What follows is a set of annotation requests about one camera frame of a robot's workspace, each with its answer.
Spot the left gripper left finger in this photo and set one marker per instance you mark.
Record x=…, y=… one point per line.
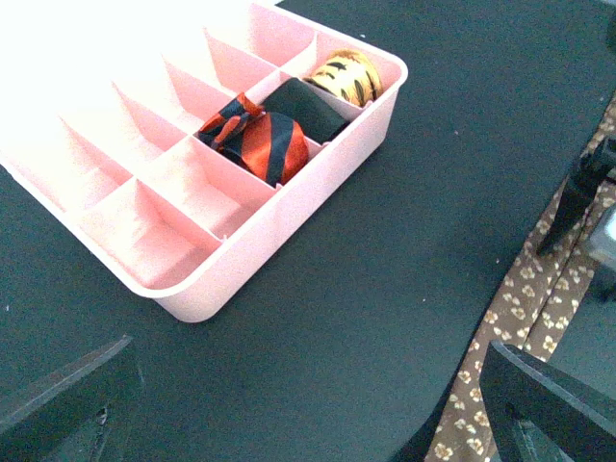
x=83, y=411

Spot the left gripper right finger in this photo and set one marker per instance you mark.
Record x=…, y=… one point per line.
x=539, y=413

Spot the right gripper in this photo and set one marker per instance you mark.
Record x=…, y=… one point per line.
x=585, y=176

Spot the brown floral tie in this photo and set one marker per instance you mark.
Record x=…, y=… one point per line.
x=532, y=309

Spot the yellow black rolled tie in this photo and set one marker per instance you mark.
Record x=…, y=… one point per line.
x=349, y=75

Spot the pink divided organizer box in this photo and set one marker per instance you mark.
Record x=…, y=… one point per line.
x=98, y=115

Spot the orange black rolled tie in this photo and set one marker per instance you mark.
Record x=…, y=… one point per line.
x=269, y=145

